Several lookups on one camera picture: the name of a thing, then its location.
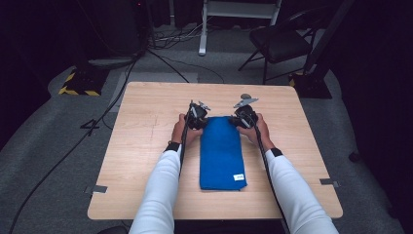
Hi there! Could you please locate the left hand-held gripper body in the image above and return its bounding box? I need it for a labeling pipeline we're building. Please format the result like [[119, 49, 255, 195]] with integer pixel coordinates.
[[188, 99, 211, 126]]

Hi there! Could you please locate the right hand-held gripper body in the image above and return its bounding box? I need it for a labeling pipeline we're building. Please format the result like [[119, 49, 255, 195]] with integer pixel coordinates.
[[232, 93, 260, 129]]

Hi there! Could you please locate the blue towel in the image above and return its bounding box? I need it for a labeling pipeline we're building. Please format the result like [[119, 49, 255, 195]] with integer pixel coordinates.
[[199, 115, 248, 192]]

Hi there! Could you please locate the person's left hand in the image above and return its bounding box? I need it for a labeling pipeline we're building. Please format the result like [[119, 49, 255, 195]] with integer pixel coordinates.
[[170, 112, 205, 147]]

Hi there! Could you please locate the person's right hand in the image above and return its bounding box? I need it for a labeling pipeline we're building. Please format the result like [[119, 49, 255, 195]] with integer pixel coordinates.
[[236, 112, 277, 152]]

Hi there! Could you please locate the black stand with slanted pole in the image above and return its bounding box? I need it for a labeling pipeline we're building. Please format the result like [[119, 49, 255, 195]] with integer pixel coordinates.
[[287, 0, 357, 99]]

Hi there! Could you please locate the black folding chair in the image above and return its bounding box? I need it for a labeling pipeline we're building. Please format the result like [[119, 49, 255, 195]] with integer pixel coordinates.
[[237, 9, 325, 86]]

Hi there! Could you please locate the white metal stand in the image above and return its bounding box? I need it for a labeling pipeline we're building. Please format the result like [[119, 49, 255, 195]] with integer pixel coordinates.
[[197, 0, 284, 58]]

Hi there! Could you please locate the grey tape piece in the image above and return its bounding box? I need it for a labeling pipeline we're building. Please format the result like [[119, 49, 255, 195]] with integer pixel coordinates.
[[319, 177, 341, 189], [84, 183, 108, 195]]

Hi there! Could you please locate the black equipment box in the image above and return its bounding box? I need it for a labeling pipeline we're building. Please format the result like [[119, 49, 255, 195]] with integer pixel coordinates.
[[85, 0, 151, 59]]

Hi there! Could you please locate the black stand base striped edge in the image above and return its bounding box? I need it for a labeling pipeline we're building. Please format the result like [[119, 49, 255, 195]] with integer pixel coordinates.
[[57, 65, 111, 98]]

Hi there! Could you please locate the left hand-held gripper black cable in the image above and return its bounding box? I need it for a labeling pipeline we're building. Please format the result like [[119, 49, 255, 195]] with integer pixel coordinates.
[[178, 100, 195, 178]]

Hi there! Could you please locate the hand-held gripper black cable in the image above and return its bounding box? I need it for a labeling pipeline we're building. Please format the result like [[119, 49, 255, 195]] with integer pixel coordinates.
[[178, 100, 195, 178], [246, 111, 291, 233]]

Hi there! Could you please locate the right hand-held gripper black cable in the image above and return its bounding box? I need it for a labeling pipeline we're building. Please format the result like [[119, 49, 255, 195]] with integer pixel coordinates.
[[246, 111, 291, 233]]

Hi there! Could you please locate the thin black floor cable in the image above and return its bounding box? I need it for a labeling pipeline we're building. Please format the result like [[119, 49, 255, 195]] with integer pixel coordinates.
[[146, 48, 191, 84]]

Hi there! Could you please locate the bundle of floor cables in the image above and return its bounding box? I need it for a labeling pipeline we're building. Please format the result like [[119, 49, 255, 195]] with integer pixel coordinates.
[[150, 18, 213, 51]]

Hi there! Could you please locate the long black floor cable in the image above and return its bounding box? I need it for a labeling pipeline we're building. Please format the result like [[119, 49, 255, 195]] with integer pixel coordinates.
[[8, 55, 140, 234]]

